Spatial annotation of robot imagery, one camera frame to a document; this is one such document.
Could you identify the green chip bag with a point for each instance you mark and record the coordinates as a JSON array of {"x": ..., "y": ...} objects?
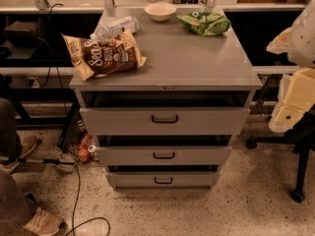
[{"x": 205, "y": 24}]

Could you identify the grey metal drawer cabinet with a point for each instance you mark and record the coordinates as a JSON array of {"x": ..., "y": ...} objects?
[{"x": 182, "y": 69}]

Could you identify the brown sea salt chip bag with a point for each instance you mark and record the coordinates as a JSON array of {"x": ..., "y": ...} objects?
[{"x": 101, "y": 58}]

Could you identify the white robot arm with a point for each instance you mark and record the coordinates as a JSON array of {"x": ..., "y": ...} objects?
[{"x": 301, "y": 42}]

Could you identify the black grabber stick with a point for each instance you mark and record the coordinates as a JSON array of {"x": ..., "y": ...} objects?
[{"x": 28, "y": 160}]

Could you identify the person leg with tan shoe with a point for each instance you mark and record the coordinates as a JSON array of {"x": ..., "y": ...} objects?
[{"x": 16, "y": 208}]

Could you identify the grey top drawer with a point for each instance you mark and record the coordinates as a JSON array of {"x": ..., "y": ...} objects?
[{"x": 165, "y": 121}]

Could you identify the orange soda cans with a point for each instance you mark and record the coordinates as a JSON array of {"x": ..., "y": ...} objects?
[{"x": 86, "y": 148}]

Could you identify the black rolling chair base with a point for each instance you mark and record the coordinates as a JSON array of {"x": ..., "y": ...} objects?
[{"x": 302, "y": 136}]

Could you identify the grey bottom drawer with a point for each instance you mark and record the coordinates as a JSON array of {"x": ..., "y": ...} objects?
[{"x": 162, "y": 179}]

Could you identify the white ceramic bowl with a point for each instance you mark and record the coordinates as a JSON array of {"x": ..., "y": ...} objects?
[{"x": 160, "y": 11}]

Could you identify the grey drawer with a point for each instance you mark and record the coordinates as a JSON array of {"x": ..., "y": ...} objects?
[
  {"x": 165, "y": 121},
  {"x": 190, "y": 155},
  {"x": 162, "y": 179}
]

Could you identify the dark box under bench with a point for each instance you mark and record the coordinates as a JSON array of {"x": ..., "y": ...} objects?
[{"x": 23, "y": 34}]

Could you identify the grey middle drawer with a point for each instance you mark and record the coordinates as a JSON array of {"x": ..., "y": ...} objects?
[{"x": 190, "y": 155}]

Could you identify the clear plastic water bottle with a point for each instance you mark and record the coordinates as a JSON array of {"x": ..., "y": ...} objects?
[{"x": 108, "y": 30}]

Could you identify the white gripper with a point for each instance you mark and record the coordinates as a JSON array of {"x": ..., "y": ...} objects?
[{"x": 302, "y": 41}]

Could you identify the person leg with brown shoe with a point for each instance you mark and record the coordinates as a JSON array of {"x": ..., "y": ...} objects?
[{"x": 10, "y": 143}]

